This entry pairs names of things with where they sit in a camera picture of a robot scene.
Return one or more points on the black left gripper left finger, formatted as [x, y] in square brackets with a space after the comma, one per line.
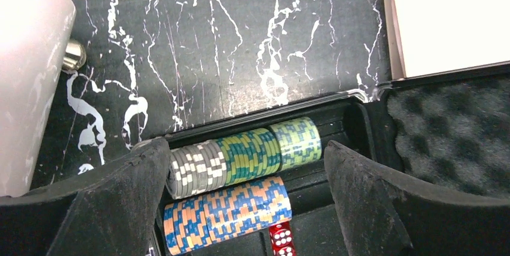
[109, 210]

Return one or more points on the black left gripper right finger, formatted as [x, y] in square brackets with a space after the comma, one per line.
[382, 211]

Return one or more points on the black poker set case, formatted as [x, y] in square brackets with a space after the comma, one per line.
[424, 171]

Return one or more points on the blue orange chip stack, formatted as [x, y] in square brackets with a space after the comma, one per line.
[214, 217]

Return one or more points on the grey white chip stack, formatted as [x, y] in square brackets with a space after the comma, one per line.
[195, 169]

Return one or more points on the red translucent die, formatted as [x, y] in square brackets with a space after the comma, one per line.
[285, 251]
[281, 235]

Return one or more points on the light green chip stack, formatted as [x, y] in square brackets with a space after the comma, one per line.
[299, 142]

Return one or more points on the dark green chip stack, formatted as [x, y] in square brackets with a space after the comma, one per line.
[249, 155]

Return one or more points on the tan flat board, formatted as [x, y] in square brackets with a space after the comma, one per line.
[429, 37]

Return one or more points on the cream cylinder with orange face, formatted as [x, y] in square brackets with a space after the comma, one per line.
[34, 37]

